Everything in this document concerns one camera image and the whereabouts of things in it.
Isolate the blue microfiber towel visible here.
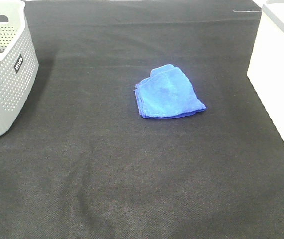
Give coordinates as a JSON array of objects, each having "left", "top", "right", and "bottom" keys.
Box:
[{"left": 134, "top": 64, "right": 206, "bottom": 119}]

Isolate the white plastic box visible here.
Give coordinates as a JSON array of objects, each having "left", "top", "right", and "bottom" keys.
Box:
[{"left": 247, "top": 0, "right": 284, "bottom": 142}]

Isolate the grey perforated plastic basket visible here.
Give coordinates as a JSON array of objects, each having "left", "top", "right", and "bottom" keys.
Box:
[{"left": 0, "top": 0, "right": 39, "bottom": 136}]

